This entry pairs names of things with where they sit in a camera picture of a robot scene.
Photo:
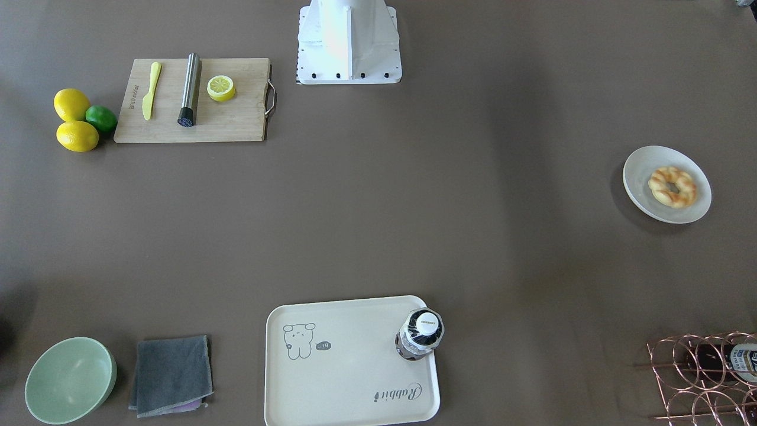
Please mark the dark drink bottle on tray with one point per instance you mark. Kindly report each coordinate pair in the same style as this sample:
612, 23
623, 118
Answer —
420, 334

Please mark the upper yellow lemon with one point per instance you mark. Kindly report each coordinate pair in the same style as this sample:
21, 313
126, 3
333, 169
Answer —
71, 104

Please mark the half lemon slice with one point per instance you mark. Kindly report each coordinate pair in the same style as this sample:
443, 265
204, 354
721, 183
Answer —
221, 88

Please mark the mint green bowl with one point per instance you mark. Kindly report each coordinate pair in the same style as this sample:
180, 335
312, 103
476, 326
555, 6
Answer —
70, 380

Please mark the grey round plate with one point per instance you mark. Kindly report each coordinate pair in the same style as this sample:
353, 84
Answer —
640, 166

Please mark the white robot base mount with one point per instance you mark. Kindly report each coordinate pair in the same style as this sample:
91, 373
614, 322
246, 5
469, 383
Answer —
348, 43

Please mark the grey folded cloth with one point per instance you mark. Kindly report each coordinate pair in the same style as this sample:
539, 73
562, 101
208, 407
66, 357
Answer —
171, 376

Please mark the green lime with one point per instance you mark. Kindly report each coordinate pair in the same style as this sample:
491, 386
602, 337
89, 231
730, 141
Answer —
102, 118

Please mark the yellow lemon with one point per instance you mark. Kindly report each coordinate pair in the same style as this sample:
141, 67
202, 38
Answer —
78, 136
71, 104

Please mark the copper wire bottle rack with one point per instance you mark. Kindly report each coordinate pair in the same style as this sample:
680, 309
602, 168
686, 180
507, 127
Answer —
704, 380

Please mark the yellow plastic knife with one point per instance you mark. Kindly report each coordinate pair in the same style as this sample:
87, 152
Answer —
148, 99

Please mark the lower yellow lemon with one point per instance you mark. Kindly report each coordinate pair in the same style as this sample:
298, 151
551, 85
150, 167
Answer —
78, 136

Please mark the twisted ring donut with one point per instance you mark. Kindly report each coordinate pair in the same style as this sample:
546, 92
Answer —
673, 187

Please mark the dark bottle in rack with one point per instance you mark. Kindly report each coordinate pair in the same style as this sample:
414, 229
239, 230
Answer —
724, 363

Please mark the cream rabbit tray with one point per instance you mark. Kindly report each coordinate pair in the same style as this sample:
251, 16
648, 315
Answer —
336, 363

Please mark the wooden cutting board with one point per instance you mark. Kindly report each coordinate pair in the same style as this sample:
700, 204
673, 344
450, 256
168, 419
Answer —
241, 119

